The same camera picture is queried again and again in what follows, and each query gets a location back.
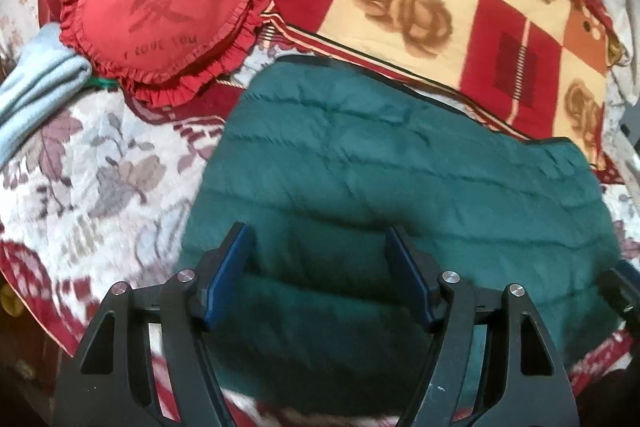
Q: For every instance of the red heart-shaped frilled pillow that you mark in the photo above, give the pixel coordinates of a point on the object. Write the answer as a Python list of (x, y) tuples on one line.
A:
[(160, 17)]

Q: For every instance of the green quilted puffer jacket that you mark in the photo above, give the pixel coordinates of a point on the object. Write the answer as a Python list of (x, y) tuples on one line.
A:
[(350, 167)]

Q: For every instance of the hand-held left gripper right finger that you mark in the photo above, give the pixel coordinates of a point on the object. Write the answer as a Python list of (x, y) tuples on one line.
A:
[(407, 277)]

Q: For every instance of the floral white maroon bedspread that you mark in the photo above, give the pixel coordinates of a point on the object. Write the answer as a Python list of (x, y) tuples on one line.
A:
[(100, 167)]

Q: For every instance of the light blue cloth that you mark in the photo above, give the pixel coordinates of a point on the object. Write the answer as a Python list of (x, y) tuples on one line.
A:
[(35, 82)]

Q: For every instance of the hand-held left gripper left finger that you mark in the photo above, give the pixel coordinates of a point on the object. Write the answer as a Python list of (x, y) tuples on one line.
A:
[(227, 282)]

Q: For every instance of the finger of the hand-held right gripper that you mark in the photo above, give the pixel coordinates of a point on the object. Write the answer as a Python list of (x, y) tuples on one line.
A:
[(621, 289)]

